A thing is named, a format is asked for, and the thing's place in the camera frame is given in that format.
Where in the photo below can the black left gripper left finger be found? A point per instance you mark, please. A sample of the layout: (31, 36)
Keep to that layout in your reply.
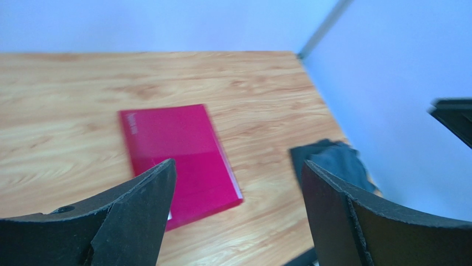
(123, 225)

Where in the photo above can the right aluminium corner post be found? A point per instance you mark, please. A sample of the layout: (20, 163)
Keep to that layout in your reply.
(328, 22)

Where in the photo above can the dark blue folded cloth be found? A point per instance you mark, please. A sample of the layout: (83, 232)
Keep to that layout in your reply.
(336, 157)

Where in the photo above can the red plastic folder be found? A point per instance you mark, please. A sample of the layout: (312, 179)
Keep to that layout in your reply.
(205, 184)

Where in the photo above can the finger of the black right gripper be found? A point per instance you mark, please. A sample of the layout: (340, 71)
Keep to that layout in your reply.
(455, 115)

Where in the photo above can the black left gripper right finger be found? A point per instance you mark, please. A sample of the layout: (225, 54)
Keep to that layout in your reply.
(350, 226)

